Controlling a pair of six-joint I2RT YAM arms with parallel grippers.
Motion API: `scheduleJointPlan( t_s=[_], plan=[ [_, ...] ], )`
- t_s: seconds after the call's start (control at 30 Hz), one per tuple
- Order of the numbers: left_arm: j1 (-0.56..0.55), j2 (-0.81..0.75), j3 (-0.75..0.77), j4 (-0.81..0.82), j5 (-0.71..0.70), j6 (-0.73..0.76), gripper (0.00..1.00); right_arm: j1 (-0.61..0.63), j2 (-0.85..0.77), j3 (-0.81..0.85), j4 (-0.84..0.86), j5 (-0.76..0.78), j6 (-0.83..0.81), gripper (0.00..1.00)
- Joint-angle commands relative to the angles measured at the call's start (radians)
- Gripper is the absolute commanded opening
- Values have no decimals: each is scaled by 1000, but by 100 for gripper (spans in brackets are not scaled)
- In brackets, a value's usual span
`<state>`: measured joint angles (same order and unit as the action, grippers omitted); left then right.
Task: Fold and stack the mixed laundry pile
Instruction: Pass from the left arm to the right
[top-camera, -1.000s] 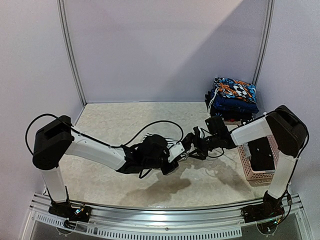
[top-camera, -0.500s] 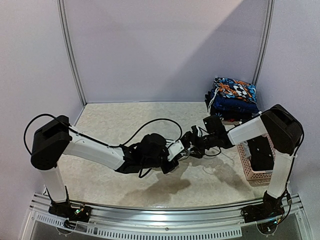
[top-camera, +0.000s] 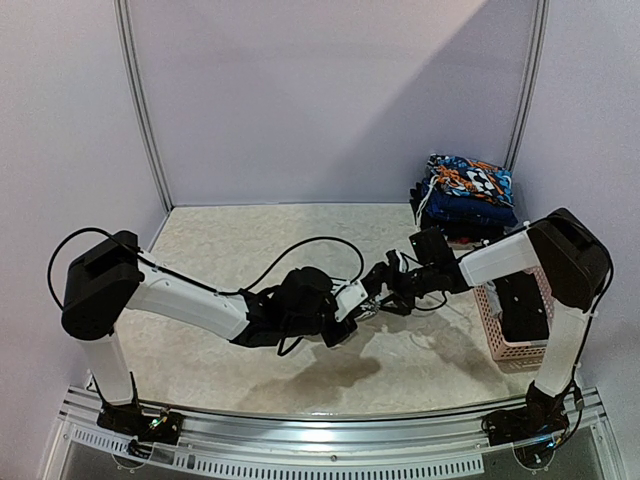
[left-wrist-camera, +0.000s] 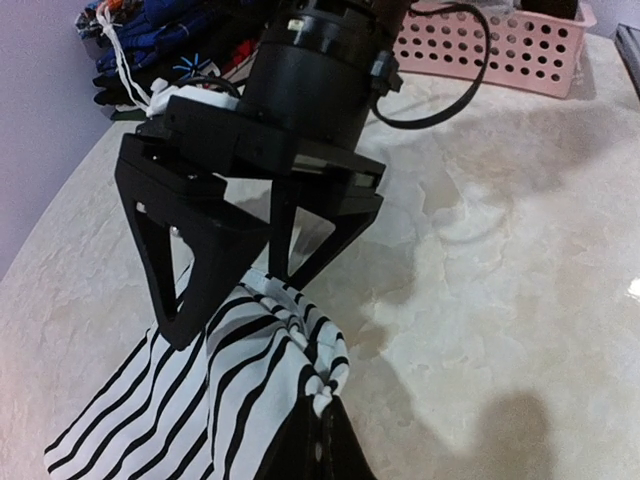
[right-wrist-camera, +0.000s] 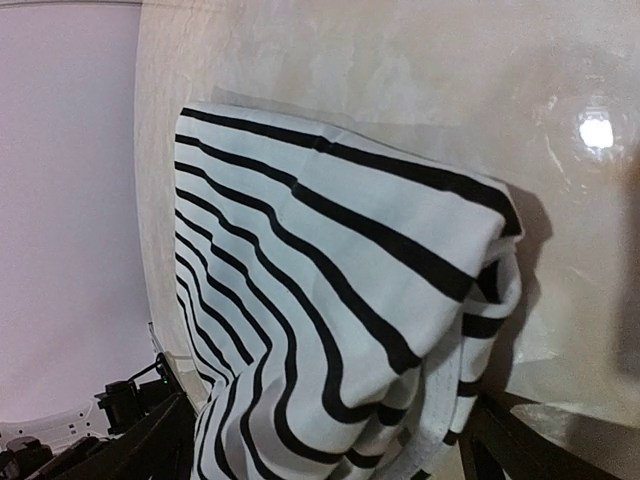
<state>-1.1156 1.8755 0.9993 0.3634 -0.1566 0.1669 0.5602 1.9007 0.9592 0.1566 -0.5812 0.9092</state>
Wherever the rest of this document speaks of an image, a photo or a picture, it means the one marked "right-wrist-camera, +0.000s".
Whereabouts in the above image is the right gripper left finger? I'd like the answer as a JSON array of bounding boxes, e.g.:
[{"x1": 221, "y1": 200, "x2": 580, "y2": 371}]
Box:
[{"x1": 30, "y1": 393, "x2": 195, "y2": 480}]

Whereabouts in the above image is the black white striped shirt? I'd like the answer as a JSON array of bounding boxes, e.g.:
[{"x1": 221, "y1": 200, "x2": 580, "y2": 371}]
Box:
[{"x1": 174, "y1": 103, "x2": 523, "y2": 479}]

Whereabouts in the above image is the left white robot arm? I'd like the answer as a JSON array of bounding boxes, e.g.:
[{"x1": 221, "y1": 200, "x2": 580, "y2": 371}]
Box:
[{"x1": 1, "y1": 354, "x2": 179, "y2": 479}]

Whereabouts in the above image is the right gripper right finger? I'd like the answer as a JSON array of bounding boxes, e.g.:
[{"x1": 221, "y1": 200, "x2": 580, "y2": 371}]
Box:
[{"x1": 458, "y1": 393, "x2": 639, "y2": 479}]

